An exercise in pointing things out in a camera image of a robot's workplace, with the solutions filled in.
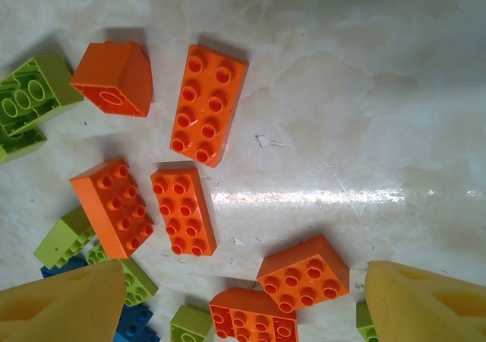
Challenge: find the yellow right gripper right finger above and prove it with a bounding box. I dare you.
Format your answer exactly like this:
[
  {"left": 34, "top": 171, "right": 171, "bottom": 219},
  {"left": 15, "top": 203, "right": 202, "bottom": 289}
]
[{"left": 364, "top": 260, "right": 486, "bottom": 342}]

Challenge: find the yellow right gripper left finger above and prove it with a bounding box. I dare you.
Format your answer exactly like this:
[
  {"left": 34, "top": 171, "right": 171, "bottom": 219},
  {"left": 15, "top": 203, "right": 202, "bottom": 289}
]
[{"left": 0, "top": 260, "right": 127, "bottom": 342}]

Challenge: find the green sloped lego brick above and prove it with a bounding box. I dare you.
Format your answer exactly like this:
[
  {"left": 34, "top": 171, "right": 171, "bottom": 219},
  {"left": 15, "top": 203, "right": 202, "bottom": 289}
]
[{"left": 33, "top": 206, "right": 96, "bottom": 271}]

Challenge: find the green studded lego brick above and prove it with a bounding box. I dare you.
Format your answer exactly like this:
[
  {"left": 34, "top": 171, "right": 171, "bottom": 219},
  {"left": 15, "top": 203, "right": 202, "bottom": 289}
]
[{"left": 86, "top": 242, "right": 159, "bottom": 307}]

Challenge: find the orange two-by-four lego brick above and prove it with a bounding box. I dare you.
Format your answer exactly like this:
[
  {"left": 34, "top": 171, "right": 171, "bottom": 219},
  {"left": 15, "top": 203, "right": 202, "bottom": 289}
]
[
  {"left": 150, "top": 166, "right": 218, "bottom": 258},
  {"left": 69, "top": 158, "right": 155, "bottom": 260},
  {"left": 169, "top": 44, "right": 250, "bottom": 169}
]

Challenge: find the green small lego brick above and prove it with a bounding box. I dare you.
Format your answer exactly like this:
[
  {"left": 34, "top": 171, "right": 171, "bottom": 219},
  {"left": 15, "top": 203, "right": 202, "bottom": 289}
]
[{"left": 170, "top": 305, "right": 216, "bottom": 342}]

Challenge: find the orange sloped lego brick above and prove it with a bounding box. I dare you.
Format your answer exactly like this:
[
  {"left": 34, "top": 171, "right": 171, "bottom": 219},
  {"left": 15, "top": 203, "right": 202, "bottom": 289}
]
[{"left": 257, "top": 234, "right": 350, "bottom": 314}]

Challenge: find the green long lego brick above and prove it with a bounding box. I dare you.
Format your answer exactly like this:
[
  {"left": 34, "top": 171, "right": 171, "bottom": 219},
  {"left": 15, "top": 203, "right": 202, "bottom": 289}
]
[{"left": 0, "top": 55, "right": 84, "bottom": 138}]

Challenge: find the orange curved lego brick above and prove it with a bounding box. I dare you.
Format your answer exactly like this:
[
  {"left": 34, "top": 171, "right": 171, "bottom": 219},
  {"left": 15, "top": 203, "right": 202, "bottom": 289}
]
[
  {"left": 209, "top": 287, "right": 300, "bottom": 342},
  {"left": 70, "top": 40, "right": 154, "bottom": 119}
]

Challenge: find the blue lego brick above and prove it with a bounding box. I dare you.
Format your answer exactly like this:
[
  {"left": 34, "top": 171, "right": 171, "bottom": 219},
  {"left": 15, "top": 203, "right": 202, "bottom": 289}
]
[
  {"left": 113, "top": 302, "right": 160, "bottom": 342},
  {"left": 40, "top": 257, "right": 90, "bottom": 279}
]

